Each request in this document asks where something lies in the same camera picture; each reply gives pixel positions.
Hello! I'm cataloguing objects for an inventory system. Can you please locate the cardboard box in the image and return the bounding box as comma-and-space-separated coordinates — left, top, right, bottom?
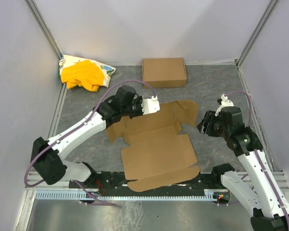
106, 100, 200, 192
142, 58, 187, 88

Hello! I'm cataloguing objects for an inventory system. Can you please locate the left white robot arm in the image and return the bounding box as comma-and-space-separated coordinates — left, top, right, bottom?
31, 85, 143, 185

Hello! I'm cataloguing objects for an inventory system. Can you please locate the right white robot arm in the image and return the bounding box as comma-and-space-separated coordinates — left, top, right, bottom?
197, 106, 289, 231

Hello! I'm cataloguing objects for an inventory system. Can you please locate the folded cardboard box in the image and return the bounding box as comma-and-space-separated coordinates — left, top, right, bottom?
142, 58, 187, 88

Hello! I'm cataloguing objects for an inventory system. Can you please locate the yellow cloth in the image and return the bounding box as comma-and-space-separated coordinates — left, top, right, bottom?
61, 60, 105, 92

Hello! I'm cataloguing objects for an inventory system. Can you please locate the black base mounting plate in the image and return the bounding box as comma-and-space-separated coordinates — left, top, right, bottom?
82, 171, 229, 197

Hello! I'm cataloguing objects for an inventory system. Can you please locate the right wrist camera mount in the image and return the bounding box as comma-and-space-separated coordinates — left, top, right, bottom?
215, 94, 234, 116

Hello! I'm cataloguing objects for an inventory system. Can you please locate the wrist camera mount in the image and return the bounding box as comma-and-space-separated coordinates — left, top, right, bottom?
141, 96, 160, 115
215, 94, 234, 116

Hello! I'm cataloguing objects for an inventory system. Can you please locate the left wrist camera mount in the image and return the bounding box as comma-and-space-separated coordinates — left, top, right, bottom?
141, 96, 160, 115

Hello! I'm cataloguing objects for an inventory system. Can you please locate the slotted cable duct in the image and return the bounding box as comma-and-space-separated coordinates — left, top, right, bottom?
35, 190, 217, 202

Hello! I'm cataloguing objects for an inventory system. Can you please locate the right aluminium corner post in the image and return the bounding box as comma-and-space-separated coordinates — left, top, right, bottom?
236, 0, 280, 67

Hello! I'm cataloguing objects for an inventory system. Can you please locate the aluminium corner post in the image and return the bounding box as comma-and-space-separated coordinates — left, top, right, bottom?
24, 0, 63, 60
236, 0, 280, 67

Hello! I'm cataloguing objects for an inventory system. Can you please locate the left aluminium corner post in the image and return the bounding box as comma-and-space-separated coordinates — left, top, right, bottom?
24, 0, 63, 60

